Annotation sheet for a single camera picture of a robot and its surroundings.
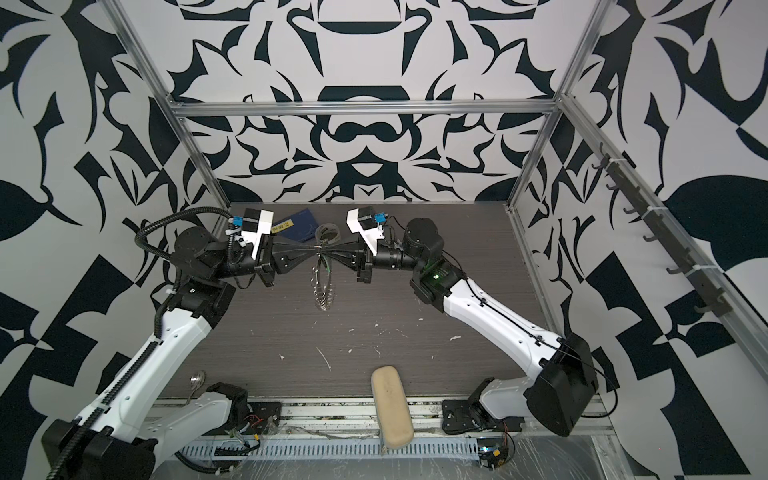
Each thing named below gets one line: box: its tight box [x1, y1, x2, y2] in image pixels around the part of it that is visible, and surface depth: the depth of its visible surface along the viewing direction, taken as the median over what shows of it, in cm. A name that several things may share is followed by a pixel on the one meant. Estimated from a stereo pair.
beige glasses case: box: [371, 365, 414, 449], surface depth 75 cm
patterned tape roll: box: [315, 223, 341, 245], surface depth 110 cm
